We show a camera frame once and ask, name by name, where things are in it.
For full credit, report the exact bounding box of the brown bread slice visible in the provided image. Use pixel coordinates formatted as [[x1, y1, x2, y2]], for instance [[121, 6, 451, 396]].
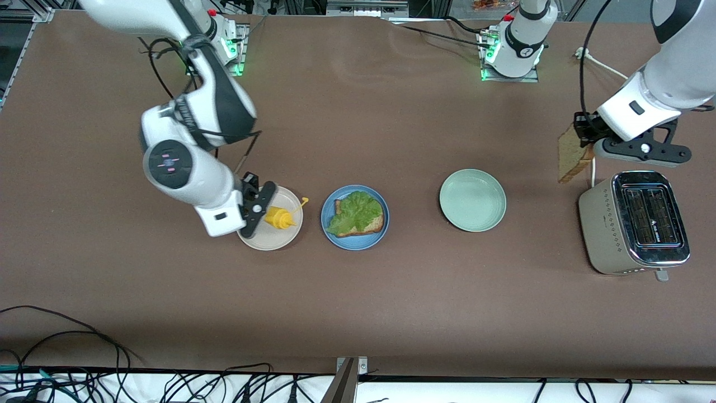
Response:
[[335, 199, 385, 238], [557, 123, 595, 184]]

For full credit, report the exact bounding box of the yellow squeeze bottle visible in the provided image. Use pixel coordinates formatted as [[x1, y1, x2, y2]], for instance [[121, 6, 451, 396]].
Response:
[[264, 196, 310, 230]]

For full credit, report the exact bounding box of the green lettuce leaf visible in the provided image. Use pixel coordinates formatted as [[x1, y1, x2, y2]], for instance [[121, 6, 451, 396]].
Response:
[[326, 191, 384, 236]]

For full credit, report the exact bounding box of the beige round plate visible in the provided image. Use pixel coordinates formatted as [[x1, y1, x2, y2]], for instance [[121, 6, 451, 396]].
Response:
[[237, 185, 304, 251]]

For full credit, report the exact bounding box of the blue round plate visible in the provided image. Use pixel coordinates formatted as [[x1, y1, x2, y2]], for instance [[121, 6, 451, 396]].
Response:
[[321, 185, 390, 251]]

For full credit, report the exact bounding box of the green round plate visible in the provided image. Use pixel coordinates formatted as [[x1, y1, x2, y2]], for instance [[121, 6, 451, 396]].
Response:
[[439, 168, 507, 233]]

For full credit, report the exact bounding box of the beige chrome toaster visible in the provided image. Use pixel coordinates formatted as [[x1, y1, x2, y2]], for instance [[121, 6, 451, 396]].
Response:
[[578, 171, 691, 282]]

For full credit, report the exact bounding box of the grey power strip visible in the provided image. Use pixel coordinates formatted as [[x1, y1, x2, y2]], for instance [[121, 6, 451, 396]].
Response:
[[326, 0, 410, 17]]

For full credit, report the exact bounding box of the grey aluminium profile beam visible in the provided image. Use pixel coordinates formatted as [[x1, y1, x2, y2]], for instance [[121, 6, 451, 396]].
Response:
[[320, 358, 359, 403]]

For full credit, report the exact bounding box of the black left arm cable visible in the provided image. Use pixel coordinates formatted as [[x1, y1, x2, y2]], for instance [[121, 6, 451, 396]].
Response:
[[580, 0, 615, 115]]

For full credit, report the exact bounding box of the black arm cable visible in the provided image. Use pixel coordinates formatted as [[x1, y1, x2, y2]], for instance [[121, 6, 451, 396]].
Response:
[[139, 35, 263, 175], [580, 0, 615, 115]]

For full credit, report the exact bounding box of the white toaster power cable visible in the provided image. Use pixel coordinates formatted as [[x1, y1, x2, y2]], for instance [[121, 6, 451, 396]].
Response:
[[576, 48, 628, 189]]

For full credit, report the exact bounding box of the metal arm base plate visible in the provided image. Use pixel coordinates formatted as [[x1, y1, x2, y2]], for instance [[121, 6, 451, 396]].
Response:
[[186, 22, 248, 77], [479, 28, 540, 83]]

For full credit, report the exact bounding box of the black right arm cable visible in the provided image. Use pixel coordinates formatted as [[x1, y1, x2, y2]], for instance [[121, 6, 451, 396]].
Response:
[[139, 35, 263, 175]]

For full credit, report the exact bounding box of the black base cable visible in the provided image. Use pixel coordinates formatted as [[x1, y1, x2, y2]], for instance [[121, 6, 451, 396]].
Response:
[[392, 22, 493, 50]]

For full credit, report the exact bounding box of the aluminium frame profile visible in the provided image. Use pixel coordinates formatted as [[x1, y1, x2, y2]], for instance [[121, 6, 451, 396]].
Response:
[[0, 0, 56, 107]]

